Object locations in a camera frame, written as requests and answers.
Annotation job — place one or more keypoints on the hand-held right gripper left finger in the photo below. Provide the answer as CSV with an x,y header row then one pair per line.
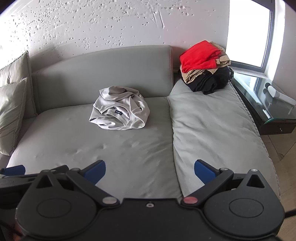
x,y
97,170

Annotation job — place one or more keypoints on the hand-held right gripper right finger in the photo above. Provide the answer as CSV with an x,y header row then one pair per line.
x,y
203,172

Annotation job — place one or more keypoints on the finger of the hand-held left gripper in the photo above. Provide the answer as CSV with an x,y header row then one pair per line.
x,y
61,169
13,170

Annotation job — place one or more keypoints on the light grey shirt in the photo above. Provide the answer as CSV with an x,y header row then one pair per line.
x,y
115,120

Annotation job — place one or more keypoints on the grey sofa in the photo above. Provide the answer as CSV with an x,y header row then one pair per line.
x,y
138,139

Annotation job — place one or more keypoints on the black glass-top side table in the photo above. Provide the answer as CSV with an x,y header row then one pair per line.
x,y
277,127

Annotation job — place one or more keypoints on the black garment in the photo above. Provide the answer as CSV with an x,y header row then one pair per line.
x,y
208,84

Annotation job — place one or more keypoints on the white handheld device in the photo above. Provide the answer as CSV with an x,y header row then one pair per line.
x,y
282,95

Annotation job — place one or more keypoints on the red cloth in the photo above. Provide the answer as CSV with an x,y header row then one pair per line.
x,y
196,58

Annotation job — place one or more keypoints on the window with dark frame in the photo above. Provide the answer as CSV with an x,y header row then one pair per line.
x,y
249,34

